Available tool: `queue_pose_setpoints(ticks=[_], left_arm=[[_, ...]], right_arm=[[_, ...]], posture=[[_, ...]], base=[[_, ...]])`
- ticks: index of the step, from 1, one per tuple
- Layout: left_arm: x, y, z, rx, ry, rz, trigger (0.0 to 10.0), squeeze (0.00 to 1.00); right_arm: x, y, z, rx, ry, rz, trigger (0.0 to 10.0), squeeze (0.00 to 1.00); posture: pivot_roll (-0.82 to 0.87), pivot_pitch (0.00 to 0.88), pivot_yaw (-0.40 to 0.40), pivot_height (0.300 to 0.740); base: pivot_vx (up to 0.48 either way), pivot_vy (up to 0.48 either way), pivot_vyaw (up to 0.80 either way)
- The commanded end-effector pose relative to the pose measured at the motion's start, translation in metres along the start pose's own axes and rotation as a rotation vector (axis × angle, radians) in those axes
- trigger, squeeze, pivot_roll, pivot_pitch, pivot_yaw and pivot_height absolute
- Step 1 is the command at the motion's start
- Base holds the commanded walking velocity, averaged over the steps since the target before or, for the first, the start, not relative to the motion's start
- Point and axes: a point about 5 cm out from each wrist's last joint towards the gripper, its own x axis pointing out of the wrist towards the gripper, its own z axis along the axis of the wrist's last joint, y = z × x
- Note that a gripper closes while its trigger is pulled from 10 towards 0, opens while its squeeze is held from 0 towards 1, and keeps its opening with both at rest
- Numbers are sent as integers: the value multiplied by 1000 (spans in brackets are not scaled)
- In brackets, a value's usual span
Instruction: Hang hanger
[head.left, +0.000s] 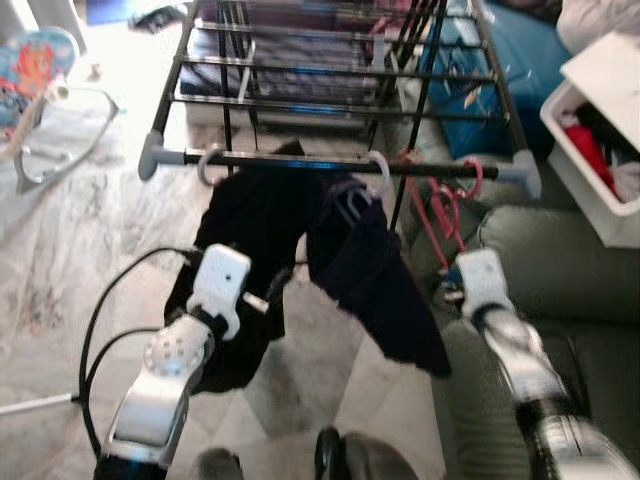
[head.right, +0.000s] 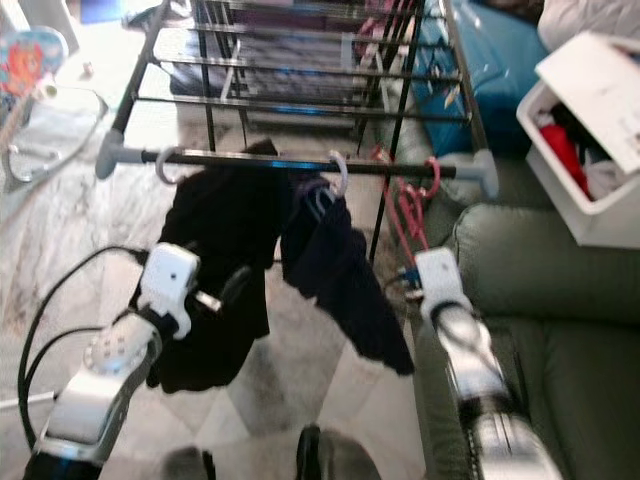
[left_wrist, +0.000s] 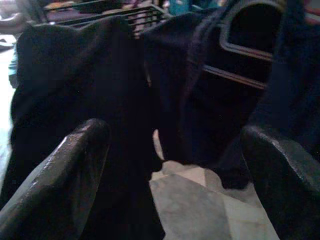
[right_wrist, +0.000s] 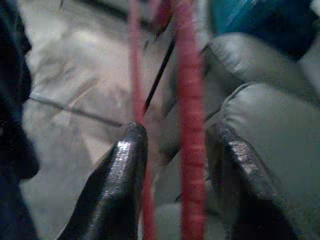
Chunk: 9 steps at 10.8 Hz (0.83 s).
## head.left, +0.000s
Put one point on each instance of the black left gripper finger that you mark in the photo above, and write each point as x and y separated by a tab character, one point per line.
278	283

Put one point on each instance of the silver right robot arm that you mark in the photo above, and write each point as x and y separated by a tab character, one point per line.
530	370

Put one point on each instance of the black shirt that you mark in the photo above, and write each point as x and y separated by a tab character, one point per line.
250	240

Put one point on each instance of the navy blue garment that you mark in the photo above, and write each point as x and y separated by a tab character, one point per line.
370	280

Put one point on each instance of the green leather sofa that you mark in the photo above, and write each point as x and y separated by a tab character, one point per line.
580	300

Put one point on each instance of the robot left leg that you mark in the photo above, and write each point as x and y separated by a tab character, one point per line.
218	466

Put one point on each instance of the robot leg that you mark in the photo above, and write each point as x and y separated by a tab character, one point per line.
218	466
370	465

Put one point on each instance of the black metal drying rack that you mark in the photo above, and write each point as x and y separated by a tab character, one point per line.
158	158

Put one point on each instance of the robot right leg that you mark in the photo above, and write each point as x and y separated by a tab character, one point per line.
370	465

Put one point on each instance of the red cloth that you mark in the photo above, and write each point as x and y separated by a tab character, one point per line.
588	150

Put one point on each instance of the patterned folded bedding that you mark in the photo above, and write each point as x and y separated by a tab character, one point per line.
300	78

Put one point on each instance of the blue plastic bag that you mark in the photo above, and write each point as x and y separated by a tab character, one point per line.
520	60

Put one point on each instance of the white storage box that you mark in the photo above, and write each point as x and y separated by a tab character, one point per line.
610	75

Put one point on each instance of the black slipper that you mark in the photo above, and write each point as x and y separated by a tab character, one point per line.
160	17

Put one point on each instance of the white pillow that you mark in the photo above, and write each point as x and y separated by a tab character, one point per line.
600	22

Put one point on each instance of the blue floor mat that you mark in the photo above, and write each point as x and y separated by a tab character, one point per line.
110	10

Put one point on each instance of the colourful baby bouncer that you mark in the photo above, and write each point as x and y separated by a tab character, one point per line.
40	65

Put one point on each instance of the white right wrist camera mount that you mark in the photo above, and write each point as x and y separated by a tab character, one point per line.
485	280

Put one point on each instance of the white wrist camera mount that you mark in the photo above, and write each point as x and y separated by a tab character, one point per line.
222	280
485	280

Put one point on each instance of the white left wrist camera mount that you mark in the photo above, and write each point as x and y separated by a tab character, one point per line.
222	280

